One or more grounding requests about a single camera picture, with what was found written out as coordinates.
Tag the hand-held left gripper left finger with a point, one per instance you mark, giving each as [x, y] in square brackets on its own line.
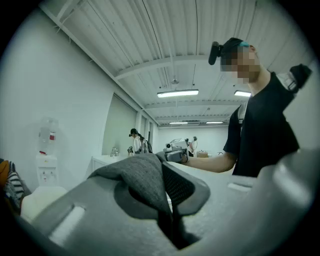
[82, 200]

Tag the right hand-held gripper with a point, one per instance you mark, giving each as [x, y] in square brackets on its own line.
[175, 155]

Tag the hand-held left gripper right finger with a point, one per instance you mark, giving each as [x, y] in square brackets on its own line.
[237, 212]

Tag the grey backpack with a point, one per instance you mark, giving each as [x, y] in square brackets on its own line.
[142, 172]

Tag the person's right forearm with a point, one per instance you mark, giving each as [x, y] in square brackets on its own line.
[215, 162]

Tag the cardboard box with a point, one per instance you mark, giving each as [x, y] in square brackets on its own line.
[202, 154]

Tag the long ceiling light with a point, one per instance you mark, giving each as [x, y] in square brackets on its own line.
[178, 123]
[214, 122]
[242, 93]
[177, 93]

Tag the white counter cabinet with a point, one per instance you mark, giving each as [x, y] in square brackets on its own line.
[107, 162]

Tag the white water dispenser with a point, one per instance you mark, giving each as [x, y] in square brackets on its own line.
[46, 170]

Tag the metal faucet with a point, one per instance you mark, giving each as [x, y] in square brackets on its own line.
[114, 151]

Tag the striped black white cushion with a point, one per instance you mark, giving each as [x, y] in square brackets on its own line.
[15, 177]

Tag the patterned grey cushion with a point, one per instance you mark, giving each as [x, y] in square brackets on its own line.
[11, 197]

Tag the clear water bottle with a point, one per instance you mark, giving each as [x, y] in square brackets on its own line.
[48, 135]

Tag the large orange cushion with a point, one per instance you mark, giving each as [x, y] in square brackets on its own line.
[3, 171]

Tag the person in black shirt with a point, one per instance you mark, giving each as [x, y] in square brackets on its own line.
[262, 130]

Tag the person's head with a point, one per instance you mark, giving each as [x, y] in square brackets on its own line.
[243, 65]

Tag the teal head covering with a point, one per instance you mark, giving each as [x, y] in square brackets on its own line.
[243, 44]

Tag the black head-worn camera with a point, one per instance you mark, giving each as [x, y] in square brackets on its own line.
[214, 53]

